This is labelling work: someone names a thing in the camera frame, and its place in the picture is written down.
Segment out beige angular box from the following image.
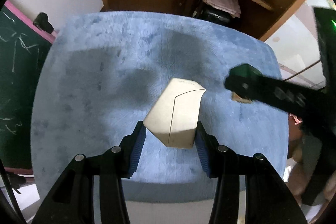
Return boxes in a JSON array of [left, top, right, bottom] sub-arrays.
[[143, 78, 206, 149]]

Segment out green gold perfume bottle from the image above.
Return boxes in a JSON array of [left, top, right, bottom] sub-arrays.
[[232, 92, 252, 104]]

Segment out white wardrobe sliding doors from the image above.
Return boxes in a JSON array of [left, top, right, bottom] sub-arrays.
[[266, 0, 333, 90]]

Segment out white plastic tray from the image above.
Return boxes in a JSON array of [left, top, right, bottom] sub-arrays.
[[126, 200, 214, 223]]

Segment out blue fluffy table cloth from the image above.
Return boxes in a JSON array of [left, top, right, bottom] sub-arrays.
[[31, 11, 288, 198]]

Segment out green chalkboard pink frame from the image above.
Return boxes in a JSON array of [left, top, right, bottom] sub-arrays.
[[0, 1, 55, 169]]

